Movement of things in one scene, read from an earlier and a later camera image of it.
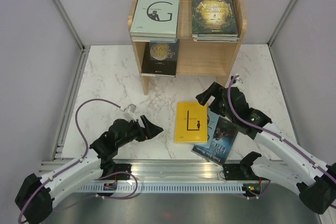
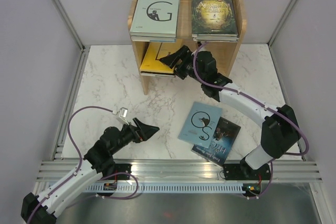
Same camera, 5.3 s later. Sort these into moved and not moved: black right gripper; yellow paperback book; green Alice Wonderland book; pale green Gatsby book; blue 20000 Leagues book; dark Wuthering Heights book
Moved: black right gripper; yellow paperback book
Not moved: green Alice Wonderland book; dark Wuthering Heights book; blue 20000 Leagues book; pale green Gatsby book
